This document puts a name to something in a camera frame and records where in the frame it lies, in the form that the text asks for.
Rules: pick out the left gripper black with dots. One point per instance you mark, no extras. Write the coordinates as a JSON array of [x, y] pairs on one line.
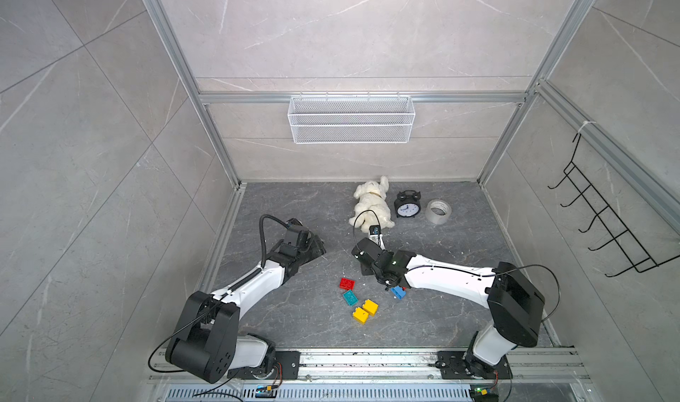
[[316, 246]]

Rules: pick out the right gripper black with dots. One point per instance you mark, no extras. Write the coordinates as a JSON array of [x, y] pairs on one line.
[[364, 271]]

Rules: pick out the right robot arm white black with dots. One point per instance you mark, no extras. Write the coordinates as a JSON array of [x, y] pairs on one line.
[[515, 304]]

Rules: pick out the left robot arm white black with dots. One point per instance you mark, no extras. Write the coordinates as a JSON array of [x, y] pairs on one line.
[[206, 342]]

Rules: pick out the small red lego brick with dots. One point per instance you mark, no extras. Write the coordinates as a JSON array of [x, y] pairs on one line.
[[346, 284]]

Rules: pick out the long blue lego brick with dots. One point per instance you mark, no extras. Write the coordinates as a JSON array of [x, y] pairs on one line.
[[399, 292]]

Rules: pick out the teal lego brick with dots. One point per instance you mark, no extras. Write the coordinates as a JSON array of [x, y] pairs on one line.
[[350, 298]]

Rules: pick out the yellow lego brick middle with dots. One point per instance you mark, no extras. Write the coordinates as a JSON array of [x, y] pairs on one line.
[[370, 307]]

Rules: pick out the yellow lego brick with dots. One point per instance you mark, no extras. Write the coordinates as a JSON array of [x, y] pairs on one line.
[[370, 307], [360, 315]]

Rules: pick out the yellow lego brick lower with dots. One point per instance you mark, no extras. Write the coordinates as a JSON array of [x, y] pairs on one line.
[[360, 315]]

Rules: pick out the white plush dog toy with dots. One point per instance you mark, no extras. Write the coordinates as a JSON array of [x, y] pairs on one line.
[[372, 208]]

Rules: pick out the black alarm clock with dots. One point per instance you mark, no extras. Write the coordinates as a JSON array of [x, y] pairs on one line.
[[408, 203]]

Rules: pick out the grey tape roll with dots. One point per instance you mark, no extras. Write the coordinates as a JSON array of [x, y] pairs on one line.
[[438, 212]]

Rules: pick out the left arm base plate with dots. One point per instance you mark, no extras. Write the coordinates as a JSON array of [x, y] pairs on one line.
[[279, 365]]

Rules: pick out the white wire mesh basket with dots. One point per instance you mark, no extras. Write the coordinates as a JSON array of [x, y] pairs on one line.
[[351, 119]]

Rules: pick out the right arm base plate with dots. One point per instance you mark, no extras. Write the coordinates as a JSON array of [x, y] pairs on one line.
[[457, 365]]

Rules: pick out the aluminium mounting rail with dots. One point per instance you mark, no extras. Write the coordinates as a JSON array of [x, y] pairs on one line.
[[530, 366]]

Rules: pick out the black wire hook rack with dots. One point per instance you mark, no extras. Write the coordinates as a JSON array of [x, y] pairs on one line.
[[603, 215]]

